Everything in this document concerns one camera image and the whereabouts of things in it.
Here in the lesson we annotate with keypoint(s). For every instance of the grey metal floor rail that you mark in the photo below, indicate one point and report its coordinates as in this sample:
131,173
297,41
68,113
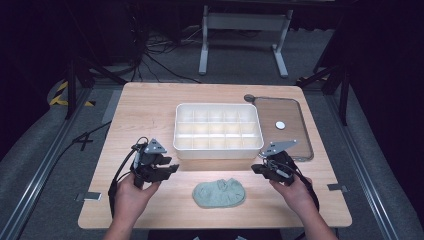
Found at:
366,166
43,166

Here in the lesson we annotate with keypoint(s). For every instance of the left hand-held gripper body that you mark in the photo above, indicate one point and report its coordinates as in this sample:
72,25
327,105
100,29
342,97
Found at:
148,166

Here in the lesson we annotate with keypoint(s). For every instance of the person's left hand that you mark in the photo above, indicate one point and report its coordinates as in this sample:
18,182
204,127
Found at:
130,203

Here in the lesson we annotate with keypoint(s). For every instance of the person's right hand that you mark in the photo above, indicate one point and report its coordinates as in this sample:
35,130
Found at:
300,196

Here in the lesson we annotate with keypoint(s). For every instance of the white divided storage box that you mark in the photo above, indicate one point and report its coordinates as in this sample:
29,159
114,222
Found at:
216,131

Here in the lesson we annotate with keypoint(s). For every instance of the clear box lid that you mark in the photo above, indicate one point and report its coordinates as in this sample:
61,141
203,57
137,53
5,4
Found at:
286,113

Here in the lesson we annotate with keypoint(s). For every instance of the black tripod stand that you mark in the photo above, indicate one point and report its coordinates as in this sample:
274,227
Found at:
75,76
333,78

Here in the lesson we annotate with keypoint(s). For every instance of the grey metal stand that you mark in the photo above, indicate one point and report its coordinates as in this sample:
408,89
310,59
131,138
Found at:
245,23

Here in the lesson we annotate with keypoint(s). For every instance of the grey table edge bracket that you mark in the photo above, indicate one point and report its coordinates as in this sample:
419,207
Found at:
89,196
337,187

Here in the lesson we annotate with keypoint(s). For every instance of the white round disc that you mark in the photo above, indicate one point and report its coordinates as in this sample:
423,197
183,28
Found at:
280,125

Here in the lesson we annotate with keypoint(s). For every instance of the green sock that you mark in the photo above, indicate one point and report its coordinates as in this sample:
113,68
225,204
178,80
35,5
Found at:
218,194

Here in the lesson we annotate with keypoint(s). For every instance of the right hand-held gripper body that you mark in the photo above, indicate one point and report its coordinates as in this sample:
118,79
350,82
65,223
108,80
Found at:
281,165

